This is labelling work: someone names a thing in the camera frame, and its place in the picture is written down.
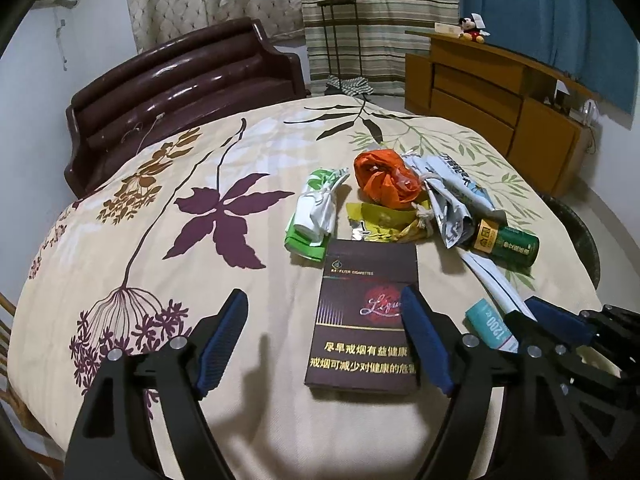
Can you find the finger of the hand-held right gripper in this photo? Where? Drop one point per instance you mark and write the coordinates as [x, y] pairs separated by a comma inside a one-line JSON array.
[[522, 330], [555, 321]]

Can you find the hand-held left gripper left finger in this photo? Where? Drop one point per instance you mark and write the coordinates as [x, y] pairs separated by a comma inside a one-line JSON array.
[[225, 340]]

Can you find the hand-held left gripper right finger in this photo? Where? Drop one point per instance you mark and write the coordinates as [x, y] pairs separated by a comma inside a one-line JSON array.
[[425, 340]]

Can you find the teal and white packet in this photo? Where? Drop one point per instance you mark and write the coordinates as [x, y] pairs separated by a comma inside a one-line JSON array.
[[487, 320]]

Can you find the long white wrapper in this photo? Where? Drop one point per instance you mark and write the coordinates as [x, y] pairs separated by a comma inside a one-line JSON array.
[[492, 280]]

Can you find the dark cigarette carton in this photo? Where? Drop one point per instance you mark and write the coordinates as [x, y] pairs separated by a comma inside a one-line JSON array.
[[360, 310]]

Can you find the green can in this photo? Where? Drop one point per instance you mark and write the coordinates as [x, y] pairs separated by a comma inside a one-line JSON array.
[[510, 247]]

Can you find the black trash bin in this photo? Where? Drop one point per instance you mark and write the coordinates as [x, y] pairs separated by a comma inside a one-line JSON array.
[[575, 230]]

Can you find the yellow snack wrapper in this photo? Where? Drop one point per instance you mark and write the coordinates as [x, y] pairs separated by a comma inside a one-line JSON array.
[[385, 222]]

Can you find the white blue wrapper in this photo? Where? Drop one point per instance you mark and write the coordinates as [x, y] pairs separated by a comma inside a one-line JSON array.
[[445, 200]]

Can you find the green and white wrapper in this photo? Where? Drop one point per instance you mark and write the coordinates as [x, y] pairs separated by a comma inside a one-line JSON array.
[[315, 210]]

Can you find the orange plastic bag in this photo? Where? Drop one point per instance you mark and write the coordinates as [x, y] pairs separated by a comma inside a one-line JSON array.
[[385, 175]]

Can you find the floral beige bedsheet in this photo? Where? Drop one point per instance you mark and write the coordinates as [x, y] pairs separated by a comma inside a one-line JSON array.
[[200, 270]]

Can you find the white charger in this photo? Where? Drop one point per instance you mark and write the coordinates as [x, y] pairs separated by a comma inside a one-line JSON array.
[[589, 112]]

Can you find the small dark desk object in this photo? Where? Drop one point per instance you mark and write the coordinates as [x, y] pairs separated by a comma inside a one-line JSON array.
[[561, 101]]

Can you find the wooden cabinet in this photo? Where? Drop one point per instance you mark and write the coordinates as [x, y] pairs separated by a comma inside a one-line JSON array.
[[475, 95]]

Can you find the dark red leather sofa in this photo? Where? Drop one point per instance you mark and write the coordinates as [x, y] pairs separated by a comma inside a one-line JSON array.
[[175, 85]]

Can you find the striped cloth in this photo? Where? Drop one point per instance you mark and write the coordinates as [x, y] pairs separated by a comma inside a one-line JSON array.
[[352, 86]]

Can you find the mouse plush toy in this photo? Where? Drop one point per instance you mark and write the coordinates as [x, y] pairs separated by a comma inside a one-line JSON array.
[[471, 30]]

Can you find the striped curtain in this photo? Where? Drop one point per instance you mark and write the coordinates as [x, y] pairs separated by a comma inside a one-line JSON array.
[[390, 35]]

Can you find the small white box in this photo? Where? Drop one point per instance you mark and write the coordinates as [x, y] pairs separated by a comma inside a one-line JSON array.
[[447, 30]]

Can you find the blue curtain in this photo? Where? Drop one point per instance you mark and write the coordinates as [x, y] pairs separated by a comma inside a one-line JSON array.
[[540, 10]]

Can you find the black metal plant stand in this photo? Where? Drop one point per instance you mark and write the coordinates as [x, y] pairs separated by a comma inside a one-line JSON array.
[[338, 4]]

